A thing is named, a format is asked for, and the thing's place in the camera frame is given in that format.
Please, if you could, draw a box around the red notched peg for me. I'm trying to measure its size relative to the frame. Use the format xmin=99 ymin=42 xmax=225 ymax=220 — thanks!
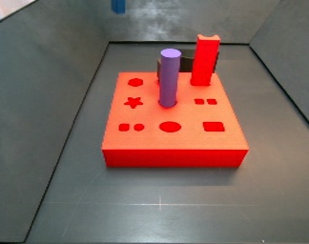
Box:
xmin=190 ymin=34 xmax=220 ymax=86

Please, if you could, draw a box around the black block behind board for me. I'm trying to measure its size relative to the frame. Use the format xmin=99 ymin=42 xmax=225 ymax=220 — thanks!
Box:
xmin=156 ymin=49 xmax=219 ymax=79

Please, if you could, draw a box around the blue rectangular peg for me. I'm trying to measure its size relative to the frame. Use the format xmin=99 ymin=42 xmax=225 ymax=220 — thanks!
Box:
xmin=111 ymin=0 xmax=127 ymax=14

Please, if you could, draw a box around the purple cylinder peg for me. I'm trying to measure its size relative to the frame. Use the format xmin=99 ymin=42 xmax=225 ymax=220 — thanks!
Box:
xmin=159 ymin=49 xmax=182 ymax=108

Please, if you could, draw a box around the red peg board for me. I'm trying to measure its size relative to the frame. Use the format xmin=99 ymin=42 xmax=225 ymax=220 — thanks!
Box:
xmin=100 ymin=72 xmax=249 ymax=168

